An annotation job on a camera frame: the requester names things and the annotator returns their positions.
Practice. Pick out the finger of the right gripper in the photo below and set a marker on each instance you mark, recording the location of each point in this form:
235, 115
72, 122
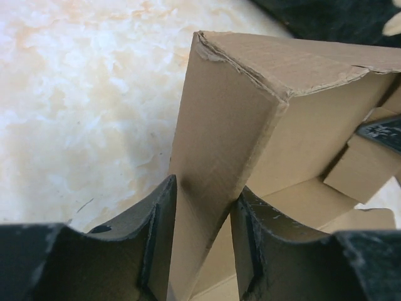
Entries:
383, 131

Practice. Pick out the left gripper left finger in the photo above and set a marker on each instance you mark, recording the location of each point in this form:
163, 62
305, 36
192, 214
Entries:
125, 258

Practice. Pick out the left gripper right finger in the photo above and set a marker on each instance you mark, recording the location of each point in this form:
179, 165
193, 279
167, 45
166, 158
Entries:
278, 258

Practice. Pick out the brown cardboard box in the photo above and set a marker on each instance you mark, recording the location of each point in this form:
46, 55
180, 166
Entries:
277, 116

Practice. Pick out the black plush flower-pattern bag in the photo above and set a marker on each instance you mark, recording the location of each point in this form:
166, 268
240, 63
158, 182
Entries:
374, 23

